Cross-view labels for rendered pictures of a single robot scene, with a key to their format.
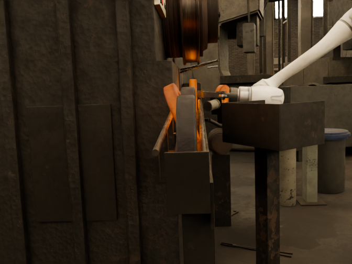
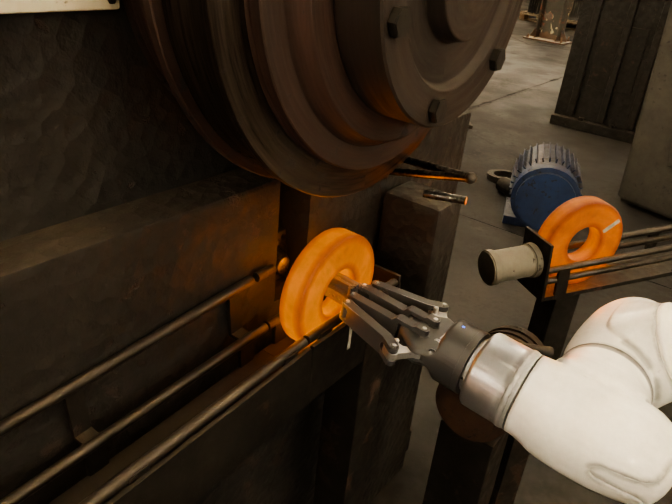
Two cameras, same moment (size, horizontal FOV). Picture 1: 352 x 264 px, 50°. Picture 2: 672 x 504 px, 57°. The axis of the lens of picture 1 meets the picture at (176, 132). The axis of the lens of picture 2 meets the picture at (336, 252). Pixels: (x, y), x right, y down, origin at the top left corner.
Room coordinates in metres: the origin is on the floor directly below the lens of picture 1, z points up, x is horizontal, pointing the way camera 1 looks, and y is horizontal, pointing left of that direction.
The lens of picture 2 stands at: (1.22, -0.44, 1.14)
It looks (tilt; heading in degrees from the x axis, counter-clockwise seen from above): 27 degrees down; 31
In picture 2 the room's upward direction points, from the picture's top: 6 degrees clockwise
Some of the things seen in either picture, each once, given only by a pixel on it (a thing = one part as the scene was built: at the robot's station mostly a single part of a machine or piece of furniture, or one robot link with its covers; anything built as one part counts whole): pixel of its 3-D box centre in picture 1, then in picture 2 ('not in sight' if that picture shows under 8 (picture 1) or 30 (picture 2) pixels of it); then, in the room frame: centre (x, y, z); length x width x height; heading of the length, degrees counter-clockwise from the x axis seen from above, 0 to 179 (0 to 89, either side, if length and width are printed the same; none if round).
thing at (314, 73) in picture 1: (317, 97); not in sight; (5.79, -2.16, 0.55); 1.10 x 0.53 x 1.10; 17
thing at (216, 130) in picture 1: (220, 176); (471, 465); (2.12, -0.24, 0.27); 0.22 x 0.13 x 0.53; 177
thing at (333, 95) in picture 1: (313, 118); not in sight; (4.17, -1.51, 0.39); 1.03 x 0.83 x 0.77; 102
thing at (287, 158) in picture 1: (286, 164); not in sight; (2.41, -0.70, 0.26); 0.12 x 0.12 x 0.52
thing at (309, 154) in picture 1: (309, 155); not in sight; (2.44, -0.86, 0.31); 0.24 x 0.16 x 0.62; 177
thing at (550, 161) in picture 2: not in sight; (544, 183); (4.07, 0.20, 0.17); 0.57 x 0.31 x 0.34; 17
